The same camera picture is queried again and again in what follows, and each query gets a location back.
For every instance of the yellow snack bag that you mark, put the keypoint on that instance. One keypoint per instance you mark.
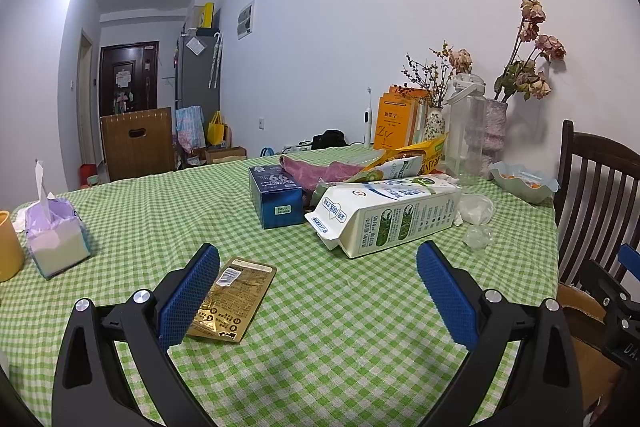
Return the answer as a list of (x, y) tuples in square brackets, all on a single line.
[(430, 152)]

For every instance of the white electric toothbrush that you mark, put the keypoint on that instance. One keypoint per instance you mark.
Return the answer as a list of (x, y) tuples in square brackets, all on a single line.
[(368, 119)]

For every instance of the yellow tote bag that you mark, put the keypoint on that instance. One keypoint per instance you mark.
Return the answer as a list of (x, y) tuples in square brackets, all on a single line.
[(216, 130)]

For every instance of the purple tissue pack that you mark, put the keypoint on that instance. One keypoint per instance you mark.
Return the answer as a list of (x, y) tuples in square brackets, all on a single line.
[(55, 235)]

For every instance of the white green milk carton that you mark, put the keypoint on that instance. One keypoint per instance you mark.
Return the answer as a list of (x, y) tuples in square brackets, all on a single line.
[(364, 218)]

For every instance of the blue box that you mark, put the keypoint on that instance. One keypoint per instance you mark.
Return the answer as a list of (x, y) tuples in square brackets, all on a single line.
[(277, 198)]

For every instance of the clear plastic pitcher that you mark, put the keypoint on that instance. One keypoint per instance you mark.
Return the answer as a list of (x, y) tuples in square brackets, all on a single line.
[(466, 110)]

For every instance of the light green wavy bowl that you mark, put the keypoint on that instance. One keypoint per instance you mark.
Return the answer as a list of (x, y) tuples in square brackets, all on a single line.
[(531, 186)]

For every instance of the clear plastic cup lid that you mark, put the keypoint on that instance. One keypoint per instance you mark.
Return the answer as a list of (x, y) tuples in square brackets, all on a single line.
[(476, 209)]

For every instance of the grey refrigerator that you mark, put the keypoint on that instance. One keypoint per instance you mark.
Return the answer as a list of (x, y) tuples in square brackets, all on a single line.
[(197, 85)]

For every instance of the dark wooden chair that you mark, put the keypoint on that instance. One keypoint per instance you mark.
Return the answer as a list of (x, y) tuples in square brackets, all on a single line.
[(597, 204)]

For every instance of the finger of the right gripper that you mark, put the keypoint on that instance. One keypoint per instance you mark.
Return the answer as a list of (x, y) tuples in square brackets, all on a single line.
[(629, 258)]

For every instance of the orange book box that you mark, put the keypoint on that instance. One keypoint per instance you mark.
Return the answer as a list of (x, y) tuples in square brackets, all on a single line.
[(401, 118)]

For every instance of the black bag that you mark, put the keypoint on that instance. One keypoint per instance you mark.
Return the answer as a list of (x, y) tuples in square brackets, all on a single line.
[(329, 138)]

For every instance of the dark entrance door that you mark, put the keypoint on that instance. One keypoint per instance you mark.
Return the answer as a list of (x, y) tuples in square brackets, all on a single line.
[(128, 78)]

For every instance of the yellow cup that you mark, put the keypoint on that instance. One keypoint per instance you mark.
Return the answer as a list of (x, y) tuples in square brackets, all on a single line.
[(11, 252)]

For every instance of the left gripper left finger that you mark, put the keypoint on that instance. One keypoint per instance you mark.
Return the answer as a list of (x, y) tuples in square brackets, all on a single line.
[(90, 386)]

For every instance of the pink vase with dried roses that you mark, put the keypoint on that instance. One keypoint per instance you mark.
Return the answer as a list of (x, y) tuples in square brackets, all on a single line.
[(523, 74)]

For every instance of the wooden chair back with slot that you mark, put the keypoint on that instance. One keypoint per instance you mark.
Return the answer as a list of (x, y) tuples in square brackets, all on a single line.
[(138, 143)]

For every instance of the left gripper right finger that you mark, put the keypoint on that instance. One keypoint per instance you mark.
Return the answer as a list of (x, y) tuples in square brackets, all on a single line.
[(543, 388)]

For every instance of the cardboard trash box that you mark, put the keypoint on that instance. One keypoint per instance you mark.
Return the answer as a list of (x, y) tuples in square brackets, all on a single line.
[(585, 319)]

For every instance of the gold snack wrapper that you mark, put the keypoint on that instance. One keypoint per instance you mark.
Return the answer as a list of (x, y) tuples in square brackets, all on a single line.
[(233, 300)]

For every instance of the pink towel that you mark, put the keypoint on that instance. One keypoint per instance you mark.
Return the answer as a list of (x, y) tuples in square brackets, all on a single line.
[(308, 176)]

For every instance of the green checkered tablecloth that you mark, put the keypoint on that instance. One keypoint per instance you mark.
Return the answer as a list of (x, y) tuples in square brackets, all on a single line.
[(335, 342)]

